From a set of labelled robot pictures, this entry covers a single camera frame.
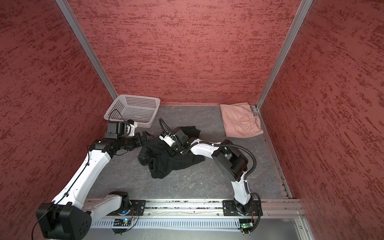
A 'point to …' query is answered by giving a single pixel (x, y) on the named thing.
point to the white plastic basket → (141, 109)
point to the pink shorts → (239, 121)
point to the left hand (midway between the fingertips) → (147, 142)
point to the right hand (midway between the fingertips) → (166, 151)
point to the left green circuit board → (122, 222)
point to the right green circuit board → (246, 223)
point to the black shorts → (154, 156)
